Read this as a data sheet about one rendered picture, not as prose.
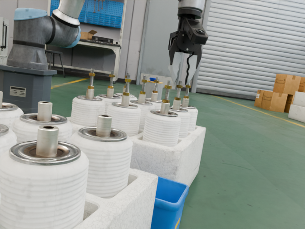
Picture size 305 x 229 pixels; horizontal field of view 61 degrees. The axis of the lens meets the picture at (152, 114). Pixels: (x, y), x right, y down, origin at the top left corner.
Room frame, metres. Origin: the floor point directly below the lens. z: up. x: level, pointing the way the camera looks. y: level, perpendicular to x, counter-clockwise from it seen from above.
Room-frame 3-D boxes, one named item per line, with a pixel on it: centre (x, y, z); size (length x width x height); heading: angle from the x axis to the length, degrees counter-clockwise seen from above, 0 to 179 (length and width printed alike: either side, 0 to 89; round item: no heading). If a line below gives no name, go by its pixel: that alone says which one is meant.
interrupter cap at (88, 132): (0.39, 0.07, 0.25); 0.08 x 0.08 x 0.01
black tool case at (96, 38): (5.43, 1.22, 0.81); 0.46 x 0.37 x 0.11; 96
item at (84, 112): (0.76, 0.19, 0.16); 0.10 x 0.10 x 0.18
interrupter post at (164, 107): (0.69, -0.03, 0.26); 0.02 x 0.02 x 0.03
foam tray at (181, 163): (0.84, 0.04, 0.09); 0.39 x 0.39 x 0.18; 71
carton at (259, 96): (4.61, -1.96, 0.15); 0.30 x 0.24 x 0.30; 95
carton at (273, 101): (4.29, -1.94, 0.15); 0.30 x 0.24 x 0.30; 5
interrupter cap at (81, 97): (0.76, 0.19, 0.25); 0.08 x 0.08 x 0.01
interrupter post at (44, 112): (0.43, 0.18, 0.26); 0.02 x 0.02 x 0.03
